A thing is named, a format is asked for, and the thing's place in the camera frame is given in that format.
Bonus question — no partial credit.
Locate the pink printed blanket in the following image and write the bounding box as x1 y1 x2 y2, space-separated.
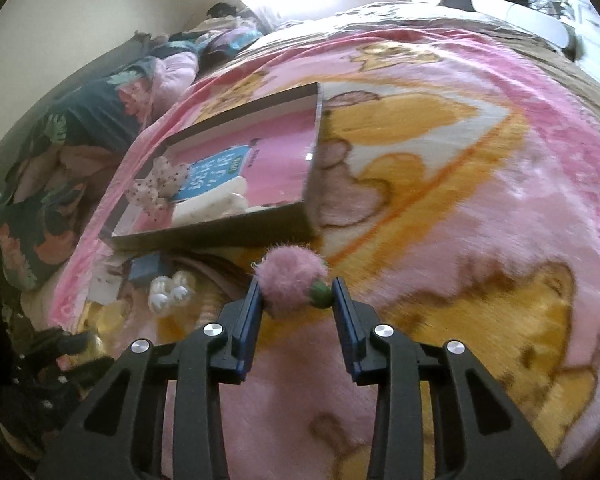
47 27 600 480

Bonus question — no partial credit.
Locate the white rounded desk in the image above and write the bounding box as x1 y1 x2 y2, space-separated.
442 0 578 58

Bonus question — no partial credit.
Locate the blue printed card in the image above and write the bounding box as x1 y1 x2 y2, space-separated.
172 144 253 203

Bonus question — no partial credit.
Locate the pink fluffy pom-pom hair tie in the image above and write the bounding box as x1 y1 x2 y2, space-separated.
254 242 330 319

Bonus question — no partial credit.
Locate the white rolled cloth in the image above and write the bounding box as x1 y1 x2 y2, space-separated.
172 176 248 226

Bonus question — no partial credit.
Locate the dark round object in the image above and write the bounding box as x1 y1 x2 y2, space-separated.
207 3 242 20

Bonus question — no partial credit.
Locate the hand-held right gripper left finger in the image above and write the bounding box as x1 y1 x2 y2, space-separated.
35 276 266 480

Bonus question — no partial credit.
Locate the polka-dot bow hair clip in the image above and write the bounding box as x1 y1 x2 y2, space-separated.
130 156 191 218

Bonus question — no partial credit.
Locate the white pearl hair clip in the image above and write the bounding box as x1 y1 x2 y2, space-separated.
147 270 197 317

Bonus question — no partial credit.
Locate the cardboard box with pink inside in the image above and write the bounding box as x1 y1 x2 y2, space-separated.
102 81 326 252

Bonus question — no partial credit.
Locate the dark floral quilt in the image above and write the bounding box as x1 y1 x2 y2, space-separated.
0 27 263 291

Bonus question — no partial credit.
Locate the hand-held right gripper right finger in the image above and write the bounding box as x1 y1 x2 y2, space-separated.
331 276 563 480

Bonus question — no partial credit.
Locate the small blue box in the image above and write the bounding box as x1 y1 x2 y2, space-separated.
129 255 163 286

